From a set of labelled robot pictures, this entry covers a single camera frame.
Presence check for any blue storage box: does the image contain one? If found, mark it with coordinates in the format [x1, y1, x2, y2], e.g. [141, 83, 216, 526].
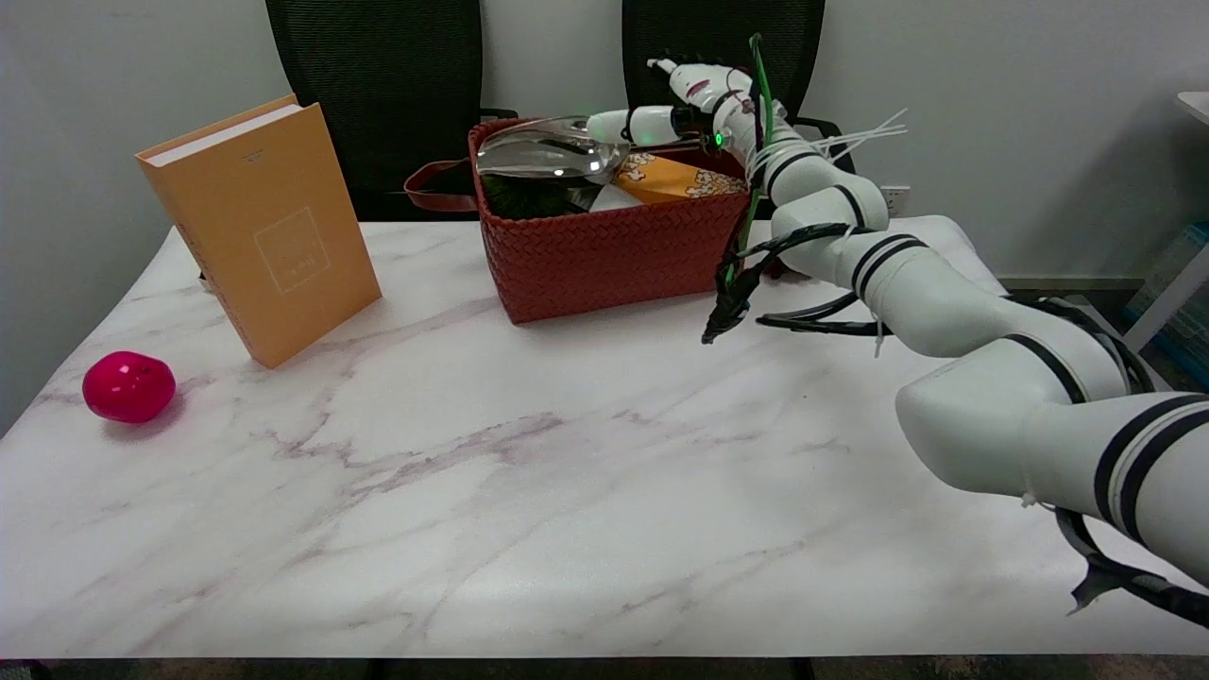
[1124, 221, 1209, 390]

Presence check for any stainless steel scoop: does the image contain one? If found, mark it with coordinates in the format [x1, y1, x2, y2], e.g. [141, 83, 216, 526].
[475, 115, 710, 181]

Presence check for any white packet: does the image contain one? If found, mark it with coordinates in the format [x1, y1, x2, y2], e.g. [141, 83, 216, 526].
[587, 182, 646, 214]

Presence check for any orange hardcover book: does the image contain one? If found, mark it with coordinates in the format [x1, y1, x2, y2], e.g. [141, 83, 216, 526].
[134, 94, 383, 369]

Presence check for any black mesh office chair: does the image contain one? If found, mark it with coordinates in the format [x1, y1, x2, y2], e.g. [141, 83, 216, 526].
[264, 0, 519, 223]
[622, 0, 859, 177]

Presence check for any green spiky ball plant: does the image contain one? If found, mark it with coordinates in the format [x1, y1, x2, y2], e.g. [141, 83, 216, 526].
[484, 175, 592, 220]

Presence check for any white side table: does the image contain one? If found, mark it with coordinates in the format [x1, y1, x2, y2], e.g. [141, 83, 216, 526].
[1122, 92, 1209, 353]

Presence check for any red woven basket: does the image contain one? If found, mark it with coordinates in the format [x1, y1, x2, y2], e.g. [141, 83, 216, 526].
[404, 104, 774, 325]

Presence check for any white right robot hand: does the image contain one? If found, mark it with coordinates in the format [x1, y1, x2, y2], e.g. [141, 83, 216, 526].
[586, 58, 762, 153]

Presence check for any pink plastic ball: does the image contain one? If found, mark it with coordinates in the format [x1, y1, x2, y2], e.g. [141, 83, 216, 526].
[82, 351, 177, 424]

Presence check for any orange popcorn box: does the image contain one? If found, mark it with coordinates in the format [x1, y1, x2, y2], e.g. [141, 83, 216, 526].
[612, 153, 750, 204]

